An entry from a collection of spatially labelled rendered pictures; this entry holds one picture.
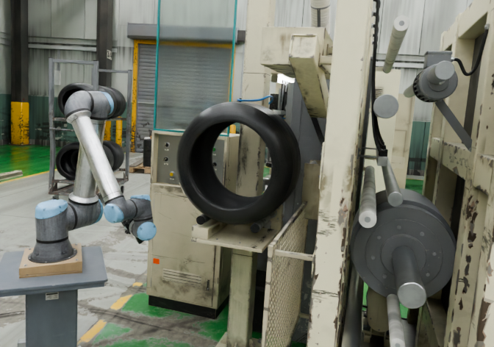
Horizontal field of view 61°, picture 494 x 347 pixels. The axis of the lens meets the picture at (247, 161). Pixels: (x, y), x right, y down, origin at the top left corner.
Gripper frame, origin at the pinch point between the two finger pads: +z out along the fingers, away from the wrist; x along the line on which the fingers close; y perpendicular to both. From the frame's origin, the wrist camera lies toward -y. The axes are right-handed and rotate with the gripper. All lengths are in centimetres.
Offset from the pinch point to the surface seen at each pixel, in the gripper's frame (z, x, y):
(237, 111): -63, -58, 33
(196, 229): -40.1, -19.8, -10.6
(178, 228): 40, -34, -33
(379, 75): 128, -378, -61
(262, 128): -72, -61, 22
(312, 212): -61, -72, -35
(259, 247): -61, -36, -29
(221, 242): -49, -24, -21
